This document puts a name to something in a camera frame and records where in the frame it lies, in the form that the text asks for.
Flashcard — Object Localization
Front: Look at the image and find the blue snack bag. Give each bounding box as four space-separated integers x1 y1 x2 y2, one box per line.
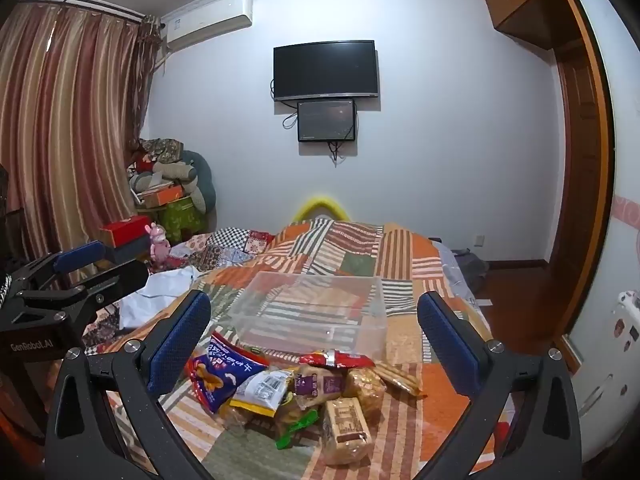
186 332 269 414

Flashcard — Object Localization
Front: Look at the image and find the yellow white snack bag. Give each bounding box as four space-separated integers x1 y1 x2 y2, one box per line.
230 368 294 418

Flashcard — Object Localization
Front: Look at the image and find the orange cracker pack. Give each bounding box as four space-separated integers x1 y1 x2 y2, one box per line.
374 361 424 399

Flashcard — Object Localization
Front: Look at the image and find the green edged cookie bag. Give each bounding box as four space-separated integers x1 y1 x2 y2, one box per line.
276 408 319 450

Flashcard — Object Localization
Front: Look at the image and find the purple label bread pack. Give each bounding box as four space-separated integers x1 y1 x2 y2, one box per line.
294 364 345 410

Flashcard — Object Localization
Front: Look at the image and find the brown label bread pack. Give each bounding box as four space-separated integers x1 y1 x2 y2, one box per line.
321 398 373 466

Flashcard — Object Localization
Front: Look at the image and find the red snack packet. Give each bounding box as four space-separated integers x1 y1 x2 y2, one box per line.
298 350 375 370

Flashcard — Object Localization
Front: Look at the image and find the orange striped popcorn bag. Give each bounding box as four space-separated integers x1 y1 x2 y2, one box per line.
343 367 386 422

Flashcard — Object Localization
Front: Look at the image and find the red rectangular box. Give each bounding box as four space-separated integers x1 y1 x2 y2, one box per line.
98 214 151 248

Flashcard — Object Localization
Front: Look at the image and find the pink plush toy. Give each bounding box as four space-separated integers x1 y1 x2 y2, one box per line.
145 222 170 266

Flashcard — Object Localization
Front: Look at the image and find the white plastic bag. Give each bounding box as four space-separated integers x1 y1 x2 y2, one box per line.
119 266 201 330

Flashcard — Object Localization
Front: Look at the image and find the orange cardboard box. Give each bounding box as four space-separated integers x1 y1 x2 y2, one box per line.
142 185 183 209

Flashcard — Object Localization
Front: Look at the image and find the white sticker covered appliance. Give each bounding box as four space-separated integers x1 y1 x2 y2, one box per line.
570 0 639 460

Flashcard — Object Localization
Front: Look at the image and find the patchwork striped bed quilt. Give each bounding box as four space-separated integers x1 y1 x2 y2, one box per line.
160 219 490 479

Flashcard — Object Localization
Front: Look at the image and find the clear plastic storage bin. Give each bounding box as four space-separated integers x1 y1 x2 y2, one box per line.
229 271 387 361

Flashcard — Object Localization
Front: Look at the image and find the red striped curtain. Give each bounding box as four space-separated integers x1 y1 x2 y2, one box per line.
1 2 162 258

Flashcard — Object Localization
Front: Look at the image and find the yellow curved object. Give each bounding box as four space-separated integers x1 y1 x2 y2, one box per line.
292 195 350 222

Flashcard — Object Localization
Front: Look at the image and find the wooden door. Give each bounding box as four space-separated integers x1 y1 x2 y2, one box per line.
552 0 614 339

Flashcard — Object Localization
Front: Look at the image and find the wooden wardrobe cabinet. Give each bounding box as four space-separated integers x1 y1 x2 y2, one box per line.
485 0 582 50

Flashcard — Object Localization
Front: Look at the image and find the white wall air conditioner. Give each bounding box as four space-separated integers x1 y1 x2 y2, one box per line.
163 0 253 52

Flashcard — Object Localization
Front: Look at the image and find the small black wall monitor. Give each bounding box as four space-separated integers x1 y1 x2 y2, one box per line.
297 99 357 143

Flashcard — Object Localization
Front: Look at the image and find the wall mounted black television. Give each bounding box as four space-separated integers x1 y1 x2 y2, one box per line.
272 40 380 101

